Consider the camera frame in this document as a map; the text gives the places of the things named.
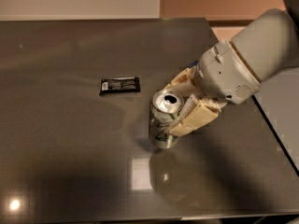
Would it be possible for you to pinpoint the black snack bar wrapper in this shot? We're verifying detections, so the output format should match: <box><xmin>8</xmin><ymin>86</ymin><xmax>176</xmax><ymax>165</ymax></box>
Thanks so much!
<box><xmin>99</xmin><ymin>77</ymin><xmax>140</xmax><ymax>95</ymax></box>

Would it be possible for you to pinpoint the grey side table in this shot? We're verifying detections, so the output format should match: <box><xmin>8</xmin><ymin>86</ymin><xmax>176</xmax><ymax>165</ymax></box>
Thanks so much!
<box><xmin>255</xmin><ymin>68</ymin><xmax>299</xmax><ymax>172</ymax></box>

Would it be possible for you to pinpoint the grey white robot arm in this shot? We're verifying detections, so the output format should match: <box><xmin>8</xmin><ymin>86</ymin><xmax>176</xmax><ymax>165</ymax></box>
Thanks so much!
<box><xmin>165</xmin><ymin>0</ymin><xmax>299</xmax><ymax>137</ymax></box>

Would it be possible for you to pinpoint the blue rxbar blueberry wrapper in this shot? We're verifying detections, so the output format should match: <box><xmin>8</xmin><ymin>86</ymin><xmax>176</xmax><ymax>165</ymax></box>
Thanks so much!
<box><xmin>188</xmin><ymin>61</ymin><xmax>198</xmax><ymax>68</ymax></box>

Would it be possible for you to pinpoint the silver green 7up can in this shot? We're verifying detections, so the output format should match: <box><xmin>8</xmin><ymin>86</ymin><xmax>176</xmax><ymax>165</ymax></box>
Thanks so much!
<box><xmin>149</xmin><ymin>90</ymin><xmax>184</xmax><ymax>149</ymax></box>

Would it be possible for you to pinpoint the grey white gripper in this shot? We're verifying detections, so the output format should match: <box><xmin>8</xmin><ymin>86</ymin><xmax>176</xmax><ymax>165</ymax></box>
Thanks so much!
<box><xmin>164</xmin><ymin>41</ymin><xmax>261</xmax><ymax>137</ymax></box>

